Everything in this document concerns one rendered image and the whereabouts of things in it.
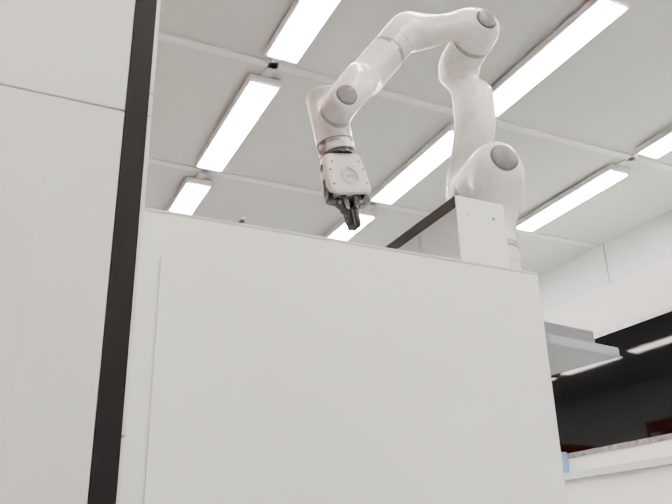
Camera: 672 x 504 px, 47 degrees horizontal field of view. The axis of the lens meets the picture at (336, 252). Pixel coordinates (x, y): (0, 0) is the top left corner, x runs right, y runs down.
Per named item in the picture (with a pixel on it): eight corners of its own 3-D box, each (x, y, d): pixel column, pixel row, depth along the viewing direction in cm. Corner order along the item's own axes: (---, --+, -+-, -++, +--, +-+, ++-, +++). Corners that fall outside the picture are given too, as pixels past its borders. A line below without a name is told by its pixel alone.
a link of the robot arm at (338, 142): (324, 135, 167) (327, 147, 166) (359, 135, 171) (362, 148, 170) (309, 152, 174) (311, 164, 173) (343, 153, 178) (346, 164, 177)
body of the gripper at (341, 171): (323, 144, 166) (334, 191, 163) (364, 145, 171) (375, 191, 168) (309, 160, 172) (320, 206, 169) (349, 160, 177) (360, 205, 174)
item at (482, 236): (463, 277, 116) (455, 194, 121) (315, 362, 162) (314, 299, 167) (513, 284, 120) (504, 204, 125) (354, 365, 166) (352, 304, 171)
